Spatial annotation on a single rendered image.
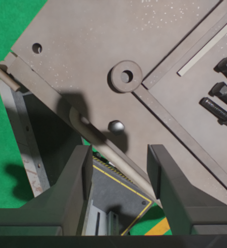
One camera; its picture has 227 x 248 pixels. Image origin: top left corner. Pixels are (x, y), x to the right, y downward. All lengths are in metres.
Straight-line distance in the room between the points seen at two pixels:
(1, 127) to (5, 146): 0.20
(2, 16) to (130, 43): 1.71
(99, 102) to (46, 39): 0.11
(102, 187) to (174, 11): 1.43
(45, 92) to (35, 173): 0.20
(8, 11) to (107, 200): 1.75
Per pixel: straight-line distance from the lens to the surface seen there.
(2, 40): 1.90
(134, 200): 1.66
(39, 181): 0.51
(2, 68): 0.47
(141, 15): 0.27
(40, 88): 0.42
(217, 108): 0.29
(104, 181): 1.54
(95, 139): 0.40
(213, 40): 0.29
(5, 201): 2.37
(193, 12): 0.29
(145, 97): 0.25
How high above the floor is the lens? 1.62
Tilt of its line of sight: 75 degrees down
